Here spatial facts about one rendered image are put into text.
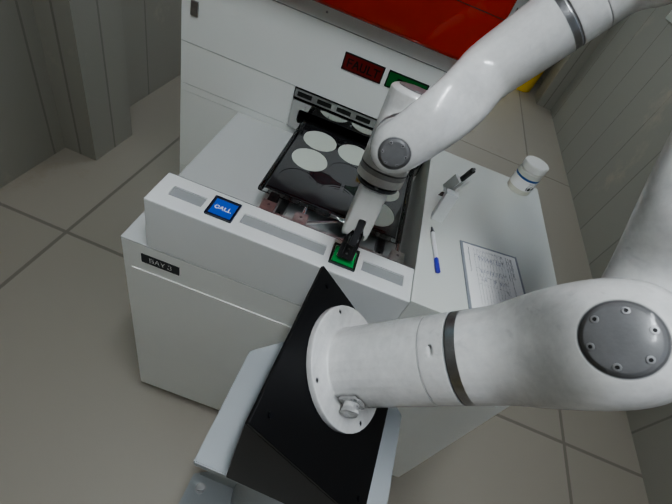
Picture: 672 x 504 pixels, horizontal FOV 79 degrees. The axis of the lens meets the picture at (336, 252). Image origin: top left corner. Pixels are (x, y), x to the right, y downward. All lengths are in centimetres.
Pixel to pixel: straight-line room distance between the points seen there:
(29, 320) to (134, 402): 51
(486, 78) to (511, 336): 35
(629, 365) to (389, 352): 26
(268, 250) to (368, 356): 33
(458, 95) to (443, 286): 42
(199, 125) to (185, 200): 68
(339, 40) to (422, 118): 68
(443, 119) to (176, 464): 136
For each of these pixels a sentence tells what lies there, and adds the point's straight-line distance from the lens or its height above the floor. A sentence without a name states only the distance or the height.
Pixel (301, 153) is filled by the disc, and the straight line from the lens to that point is 115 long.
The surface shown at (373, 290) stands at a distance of 80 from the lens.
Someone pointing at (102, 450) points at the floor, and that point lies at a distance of 163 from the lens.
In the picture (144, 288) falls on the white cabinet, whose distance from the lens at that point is 109.
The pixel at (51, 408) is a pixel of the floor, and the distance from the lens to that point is 171.
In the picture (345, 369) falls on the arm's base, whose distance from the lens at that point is 58.
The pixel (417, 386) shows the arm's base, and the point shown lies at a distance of 54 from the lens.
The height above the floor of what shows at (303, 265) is 95.
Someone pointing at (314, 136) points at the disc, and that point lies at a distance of 124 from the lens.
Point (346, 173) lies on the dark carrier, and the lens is 114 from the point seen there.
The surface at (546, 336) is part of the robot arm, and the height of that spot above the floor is 127.
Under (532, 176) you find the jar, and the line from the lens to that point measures 128.
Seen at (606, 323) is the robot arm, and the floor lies 133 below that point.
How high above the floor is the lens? 154
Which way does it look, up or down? 45 degrees down
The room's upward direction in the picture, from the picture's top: 24 degrees clockwise
